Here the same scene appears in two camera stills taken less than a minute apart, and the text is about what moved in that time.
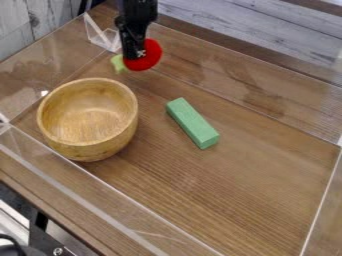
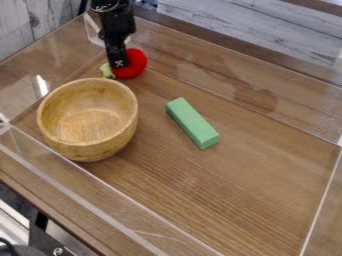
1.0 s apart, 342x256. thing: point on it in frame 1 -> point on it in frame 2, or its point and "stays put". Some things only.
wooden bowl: (88, 118) stays put
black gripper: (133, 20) -> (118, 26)
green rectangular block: (193, 123) stays put
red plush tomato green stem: (142, 63) -> (134, 67)
